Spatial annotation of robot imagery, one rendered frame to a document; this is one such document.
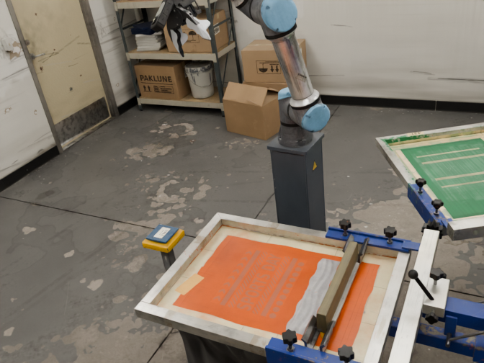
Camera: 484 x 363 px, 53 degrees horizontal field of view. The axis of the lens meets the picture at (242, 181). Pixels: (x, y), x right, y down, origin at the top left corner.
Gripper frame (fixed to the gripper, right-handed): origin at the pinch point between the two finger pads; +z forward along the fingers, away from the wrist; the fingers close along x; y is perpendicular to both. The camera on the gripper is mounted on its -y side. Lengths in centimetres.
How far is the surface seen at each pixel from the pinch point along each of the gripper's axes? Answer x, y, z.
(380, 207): 99, 165, 162
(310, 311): -6, -19, 87
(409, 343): -40, -20, 94
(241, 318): 9, -32, 79
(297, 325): -7, -26, 86
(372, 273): -13, 8, 93
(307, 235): 11, 12, 79
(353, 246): -12, 7, 81
